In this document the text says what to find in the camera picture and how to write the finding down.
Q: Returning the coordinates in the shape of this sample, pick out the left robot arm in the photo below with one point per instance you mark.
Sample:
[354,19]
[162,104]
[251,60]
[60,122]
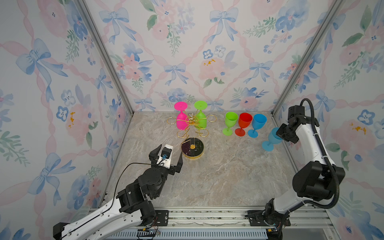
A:
[131,207]

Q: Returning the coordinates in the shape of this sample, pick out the left aluminium corner post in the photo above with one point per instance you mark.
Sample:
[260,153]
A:
[95,34]

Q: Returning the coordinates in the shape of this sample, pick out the aluminium corner post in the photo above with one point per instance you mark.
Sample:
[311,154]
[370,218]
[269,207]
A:
[330,16]
[95,34]

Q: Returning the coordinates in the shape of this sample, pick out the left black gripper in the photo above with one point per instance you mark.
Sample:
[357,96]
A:
[176,168]

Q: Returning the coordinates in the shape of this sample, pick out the bright blue wine glass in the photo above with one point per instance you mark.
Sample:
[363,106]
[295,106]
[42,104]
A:
[258,122]

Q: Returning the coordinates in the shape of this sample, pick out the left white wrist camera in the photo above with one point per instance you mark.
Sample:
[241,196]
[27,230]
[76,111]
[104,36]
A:
[165,157]

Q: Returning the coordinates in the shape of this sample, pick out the gold wire wine glass rack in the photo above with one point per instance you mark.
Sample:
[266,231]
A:
[192,146]

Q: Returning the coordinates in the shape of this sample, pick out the red wine glass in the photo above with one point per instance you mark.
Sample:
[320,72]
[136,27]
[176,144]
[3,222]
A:
[245,120]

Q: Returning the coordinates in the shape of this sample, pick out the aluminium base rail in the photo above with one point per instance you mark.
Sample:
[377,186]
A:
[227,223]

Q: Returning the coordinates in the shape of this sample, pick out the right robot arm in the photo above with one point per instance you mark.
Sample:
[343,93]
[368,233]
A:
[318,182]

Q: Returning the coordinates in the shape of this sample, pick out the teal blue wine glass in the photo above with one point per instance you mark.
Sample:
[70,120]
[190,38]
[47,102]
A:
[273,139]

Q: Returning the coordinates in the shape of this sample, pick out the right aluminium corner post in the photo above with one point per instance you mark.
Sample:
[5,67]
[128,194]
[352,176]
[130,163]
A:
[330,16]

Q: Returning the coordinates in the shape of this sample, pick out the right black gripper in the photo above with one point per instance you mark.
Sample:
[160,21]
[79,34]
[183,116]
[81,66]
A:
[279,133]

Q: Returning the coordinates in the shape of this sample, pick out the green wine glass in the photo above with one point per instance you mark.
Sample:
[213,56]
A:
[201,117]
[231,119]

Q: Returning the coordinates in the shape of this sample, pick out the pink wine glass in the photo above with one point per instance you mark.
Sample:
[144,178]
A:
[182,118]

